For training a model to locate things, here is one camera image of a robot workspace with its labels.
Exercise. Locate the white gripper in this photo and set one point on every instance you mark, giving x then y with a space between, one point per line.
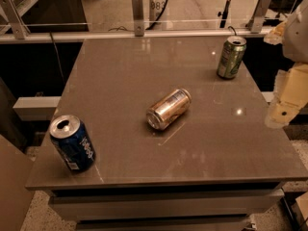
297 36

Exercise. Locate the orange soda can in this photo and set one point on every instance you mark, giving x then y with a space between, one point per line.
165 111

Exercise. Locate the green soda can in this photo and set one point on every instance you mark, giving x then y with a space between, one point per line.
231 57

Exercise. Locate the blue Pepsi can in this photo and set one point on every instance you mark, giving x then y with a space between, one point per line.
69 135

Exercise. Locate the black stand behind glass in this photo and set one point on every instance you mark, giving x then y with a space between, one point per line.
226 7

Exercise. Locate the cardboard box corner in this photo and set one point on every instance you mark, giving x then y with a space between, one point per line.
299 210

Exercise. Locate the brown panel at left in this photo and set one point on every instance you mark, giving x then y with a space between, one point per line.
15 199

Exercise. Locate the right metal bracket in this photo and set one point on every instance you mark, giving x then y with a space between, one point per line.
255 23

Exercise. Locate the metal bracket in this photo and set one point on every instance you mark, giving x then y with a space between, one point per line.
255 23
20 31
137 7

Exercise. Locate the white post with black cable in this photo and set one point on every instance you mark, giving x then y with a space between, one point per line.
156 10

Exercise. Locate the middle metal bracket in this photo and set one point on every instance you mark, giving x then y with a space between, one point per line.
137 7

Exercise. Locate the metal rail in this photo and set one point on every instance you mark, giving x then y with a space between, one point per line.
80 36

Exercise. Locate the left metal bracket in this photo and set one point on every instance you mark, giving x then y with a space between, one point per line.
20 31

